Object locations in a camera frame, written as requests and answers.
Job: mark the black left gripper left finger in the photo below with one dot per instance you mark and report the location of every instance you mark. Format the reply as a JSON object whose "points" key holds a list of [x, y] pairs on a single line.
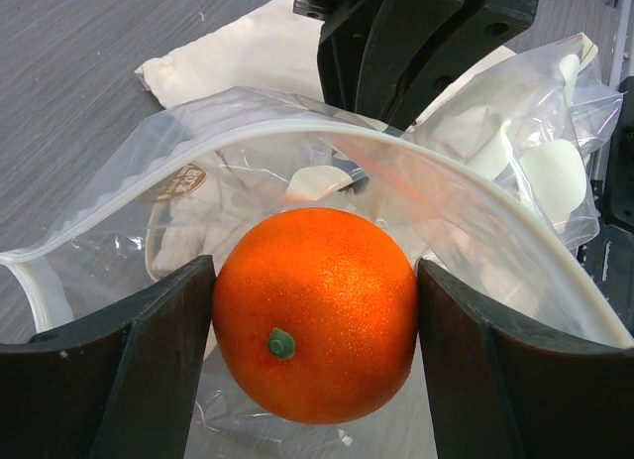
{"points": [[118, 383]]}

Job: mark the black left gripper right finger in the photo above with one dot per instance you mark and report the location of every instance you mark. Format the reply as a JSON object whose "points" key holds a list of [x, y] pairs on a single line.
{"points": [[503, 385]]}

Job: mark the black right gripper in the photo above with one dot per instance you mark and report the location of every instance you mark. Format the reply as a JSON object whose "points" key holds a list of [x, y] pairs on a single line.
{"points": [[402, 83]]}

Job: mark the clear polka dot zip bag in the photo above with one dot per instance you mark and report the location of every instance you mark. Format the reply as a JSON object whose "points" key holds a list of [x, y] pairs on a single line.
{"points": [[194, 179]]}

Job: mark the orange fake fruit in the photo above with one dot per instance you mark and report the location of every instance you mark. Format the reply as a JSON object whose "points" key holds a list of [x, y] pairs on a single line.
{"points": [[315, 315]]}

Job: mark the beige folded fabric garment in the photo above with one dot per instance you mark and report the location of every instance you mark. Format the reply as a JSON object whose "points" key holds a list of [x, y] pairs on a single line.
{"points": [[516, 119]]}

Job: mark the black paint-chipped base rail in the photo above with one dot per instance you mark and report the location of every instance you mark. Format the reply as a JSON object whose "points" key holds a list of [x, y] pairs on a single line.
{"points": [[608, 258]]}

